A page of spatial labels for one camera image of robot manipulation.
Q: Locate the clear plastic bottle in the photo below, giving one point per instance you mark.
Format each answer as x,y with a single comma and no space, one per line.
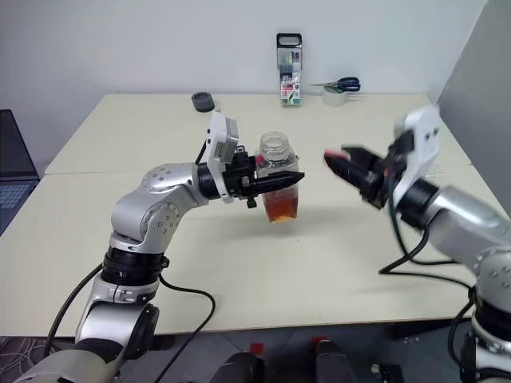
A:
281,207

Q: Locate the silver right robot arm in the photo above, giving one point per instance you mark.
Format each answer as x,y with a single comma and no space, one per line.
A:
459,215

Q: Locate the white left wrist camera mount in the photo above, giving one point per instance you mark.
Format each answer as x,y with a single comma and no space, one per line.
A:
219,129

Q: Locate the clear tape roll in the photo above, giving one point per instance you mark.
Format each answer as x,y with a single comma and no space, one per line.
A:
333,99

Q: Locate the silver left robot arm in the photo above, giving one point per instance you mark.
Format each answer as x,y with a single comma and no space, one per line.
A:
131,211

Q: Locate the dark laptop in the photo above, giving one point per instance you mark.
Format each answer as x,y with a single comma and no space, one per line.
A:
16,171

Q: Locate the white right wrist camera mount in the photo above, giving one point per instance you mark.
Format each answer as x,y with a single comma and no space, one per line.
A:
423,135

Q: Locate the marker pen set box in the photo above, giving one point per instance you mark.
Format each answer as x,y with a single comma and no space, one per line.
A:
289,80

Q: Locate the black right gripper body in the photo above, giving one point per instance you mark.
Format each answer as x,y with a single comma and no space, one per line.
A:
377,179

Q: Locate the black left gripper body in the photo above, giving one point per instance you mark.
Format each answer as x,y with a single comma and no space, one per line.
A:
241,179

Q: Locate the dark rounded shape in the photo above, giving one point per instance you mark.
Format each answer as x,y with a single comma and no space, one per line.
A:
335,363

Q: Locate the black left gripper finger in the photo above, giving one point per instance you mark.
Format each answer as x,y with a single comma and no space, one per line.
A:
275,183

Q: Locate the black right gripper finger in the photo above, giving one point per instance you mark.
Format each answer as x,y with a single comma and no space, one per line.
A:
361,156
347,171

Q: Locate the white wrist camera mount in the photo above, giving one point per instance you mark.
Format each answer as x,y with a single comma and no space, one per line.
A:
219,129
423,135

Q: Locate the dark grey round lid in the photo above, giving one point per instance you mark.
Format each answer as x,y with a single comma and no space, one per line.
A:
202,101

